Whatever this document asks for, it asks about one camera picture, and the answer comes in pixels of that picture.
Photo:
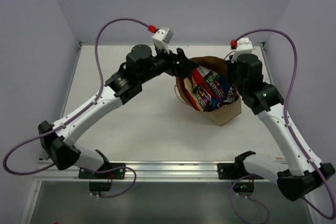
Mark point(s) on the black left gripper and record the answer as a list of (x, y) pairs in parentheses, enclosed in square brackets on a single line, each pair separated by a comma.
[(180, 61)]

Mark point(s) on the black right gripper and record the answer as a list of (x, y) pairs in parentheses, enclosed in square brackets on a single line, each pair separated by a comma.
[(231, 65)]

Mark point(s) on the brown paper bag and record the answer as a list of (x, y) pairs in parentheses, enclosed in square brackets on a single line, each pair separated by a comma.
[(226, 112)]

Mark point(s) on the brown m&m's packet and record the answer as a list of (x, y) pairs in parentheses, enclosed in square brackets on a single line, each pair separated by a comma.
[(230, 95), (211, 81), (202, 98)]

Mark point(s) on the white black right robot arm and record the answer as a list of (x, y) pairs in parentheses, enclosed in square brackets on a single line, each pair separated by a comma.
[(303, 171)]

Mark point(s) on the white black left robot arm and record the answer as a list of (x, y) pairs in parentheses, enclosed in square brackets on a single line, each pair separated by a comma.
[(58, 139)]

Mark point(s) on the red snack bag with barcode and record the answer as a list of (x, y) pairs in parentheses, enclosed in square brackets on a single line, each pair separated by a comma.
[(200, 74)]

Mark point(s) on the blue snack packet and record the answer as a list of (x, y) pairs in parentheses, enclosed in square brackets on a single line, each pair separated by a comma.
[(215, 103)]

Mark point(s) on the brown M&M's packet front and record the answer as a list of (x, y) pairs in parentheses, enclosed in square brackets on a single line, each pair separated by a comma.
[(202, 98)]

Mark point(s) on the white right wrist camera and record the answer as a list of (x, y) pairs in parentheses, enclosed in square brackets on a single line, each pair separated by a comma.
[(241, 46)]

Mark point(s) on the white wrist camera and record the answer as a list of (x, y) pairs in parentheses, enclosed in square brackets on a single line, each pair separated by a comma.
[(241, 46), (161, 39)]

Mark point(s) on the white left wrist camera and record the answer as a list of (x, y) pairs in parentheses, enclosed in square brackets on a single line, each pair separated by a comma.
[(161, 39)]

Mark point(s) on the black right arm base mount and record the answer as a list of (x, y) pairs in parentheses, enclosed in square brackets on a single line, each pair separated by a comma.
[(236, 170)]

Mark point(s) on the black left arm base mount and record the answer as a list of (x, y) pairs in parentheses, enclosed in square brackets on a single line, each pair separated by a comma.
[(101, 183)]

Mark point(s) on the aluminium front rail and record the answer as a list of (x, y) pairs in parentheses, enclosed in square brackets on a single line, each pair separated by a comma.
[(145, 172)]

